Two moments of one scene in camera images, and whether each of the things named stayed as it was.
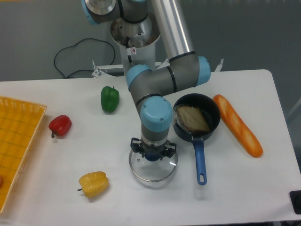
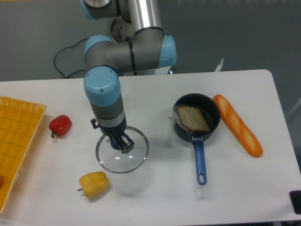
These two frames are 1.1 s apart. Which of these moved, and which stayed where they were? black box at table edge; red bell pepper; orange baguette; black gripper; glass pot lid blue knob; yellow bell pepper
Moved: glass pot lid blue knob; black gripper
Stayed: yellow bell pepper; orange baguette; black box at table edge; red bell pepper
